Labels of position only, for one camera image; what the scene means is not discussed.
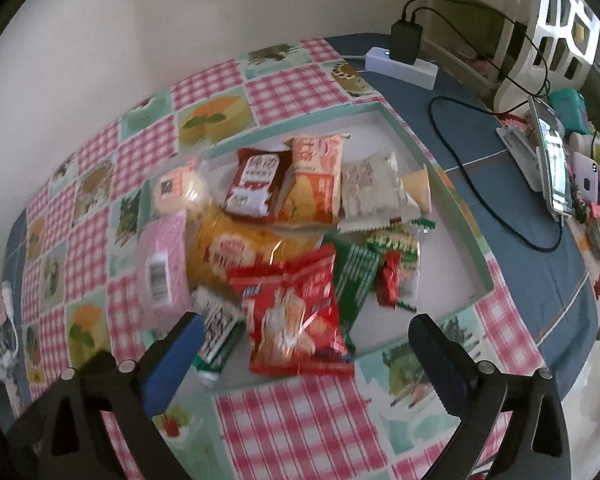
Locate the black cable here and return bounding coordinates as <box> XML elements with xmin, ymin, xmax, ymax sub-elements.
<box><xmin>398</xmin><ymin>0</ymin><xmax>566</xmax><ymax>254</ymax></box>

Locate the smartphone on stand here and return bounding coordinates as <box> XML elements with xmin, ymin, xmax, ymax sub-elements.
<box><xmin>528</xmin><ymin>96</ymin><xmax>573</xmax><ymax>220</ymax></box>

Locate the patchwork checkered tablecloth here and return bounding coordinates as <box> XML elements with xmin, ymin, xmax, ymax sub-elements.
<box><xmin>4</xmin><ymin>34</ymin><xmax>543</xmax><ymax>479</ymax></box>

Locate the crumpled blue white wrapper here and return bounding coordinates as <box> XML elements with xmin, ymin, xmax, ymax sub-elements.
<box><xmin>0</xmin><ymin>281</ymin><xmax>19</xmax><ymax>384</ymax></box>

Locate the green cream cookie packet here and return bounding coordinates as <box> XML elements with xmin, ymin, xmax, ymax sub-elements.
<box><xmin>365</xmin><ymin>217</ymin><xmax>437</xmax><ymax>313</ymax></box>

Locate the pink snack packet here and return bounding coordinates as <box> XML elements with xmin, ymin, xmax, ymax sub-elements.
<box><xmin>136</xmin><ymin>210</ymin><xmax>190</xmax><ymax>332</ymax></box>

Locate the round white cake packet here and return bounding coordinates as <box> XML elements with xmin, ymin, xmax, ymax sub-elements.
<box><xmin>152</xmin><ymin>162</ymin><xmax>211</xmax><ymax>221</ymax></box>

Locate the pink phone case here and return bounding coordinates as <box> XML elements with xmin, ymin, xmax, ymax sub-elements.
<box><xmin>573</xmin><ymin>152</ymin><xmax>598</xmax><ymax>204</ymax></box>

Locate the white phone stand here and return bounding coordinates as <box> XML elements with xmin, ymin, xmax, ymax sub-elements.
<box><xmin>495</xmin><ymin>125</ymin><xmax>542</xmax><ymax>193</ymax></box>

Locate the red cartoon snack bag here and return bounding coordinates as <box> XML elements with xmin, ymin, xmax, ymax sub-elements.
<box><xmin>227</xmin><ymin>244</ymin><xmax>354</xmax><ymax>377</ymax></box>

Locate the white lattice chair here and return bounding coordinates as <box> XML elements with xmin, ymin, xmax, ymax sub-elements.
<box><xmin>494</xmin><ymin>0</ymin><xmax>600</xmax><ymax>112</ymax></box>

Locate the teal rimmed white tray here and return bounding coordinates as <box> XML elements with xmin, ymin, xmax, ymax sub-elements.
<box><xmin>144</xmin><ymin>101</ymin><xmax>496</xmax><ymax>396</ymax></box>

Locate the white translucent snack packet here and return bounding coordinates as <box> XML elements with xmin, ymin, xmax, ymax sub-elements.
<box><xmin>337</xmin><ymin>150</ymin><xmax>420</xmax><ymax>233</ymax></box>

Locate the cream orange snack bag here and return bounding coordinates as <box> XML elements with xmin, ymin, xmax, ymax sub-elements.
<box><xmin>276</xmin><ymin>133</ymin><xmax>350</xmax><ymax>226</ymax></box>

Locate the teal plastic box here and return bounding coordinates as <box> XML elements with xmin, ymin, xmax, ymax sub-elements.
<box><xmin>548</xmin><ymin>88</ymin><xmax>590</xmax><ymax>134</ymax></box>

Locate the peach jelly cup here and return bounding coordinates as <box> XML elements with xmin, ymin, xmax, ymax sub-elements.
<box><xmin>402</xmin><ymin>167</ymin><xmax>431</xmax><ymax>214</ymax></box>

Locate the dark green snack packet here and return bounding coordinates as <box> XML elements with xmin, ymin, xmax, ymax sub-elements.
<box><xmin>322</xmin><ymin>233</ymin><xmax>380</xmax><ymax>356</ymax></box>

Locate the black power adapter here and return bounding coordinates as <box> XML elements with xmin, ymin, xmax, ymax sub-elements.
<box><xmin>389</xmin><ymin>18</ymin><xmax>422</xmax><ymax>65</ymax></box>

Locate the green white biscuit packet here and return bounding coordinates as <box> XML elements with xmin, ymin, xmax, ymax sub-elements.
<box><xmin>192</xmin><ymin>286</ymin><xmax>246</xmax><ymax>387</ymax></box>

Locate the small red candy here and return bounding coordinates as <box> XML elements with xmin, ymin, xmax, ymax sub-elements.
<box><xmin>375</xmin><ymin>252</ymin><xmax>402</xmax><ymax>309</ymax></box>

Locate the orange yellow pastry bag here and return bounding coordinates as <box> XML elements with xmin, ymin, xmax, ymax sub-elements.
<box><xmin>186</xmin><ymin>205</ymin><xmax>321</xmax><ymax>292</ymax></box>

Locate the dark red snack packet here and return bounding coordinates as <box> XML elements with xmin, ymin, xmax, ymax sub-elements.
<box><xmin>224</xmin><ymin>148</ymin><xmax>292</xmax><ymax>222</ymax></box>

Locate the white power strip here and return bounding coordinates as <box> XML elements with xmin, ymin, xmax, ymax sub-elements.
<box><xmin>365</xmin><ymin>47</ymin><xmax>438</xmax><ymax>90</ymax></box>

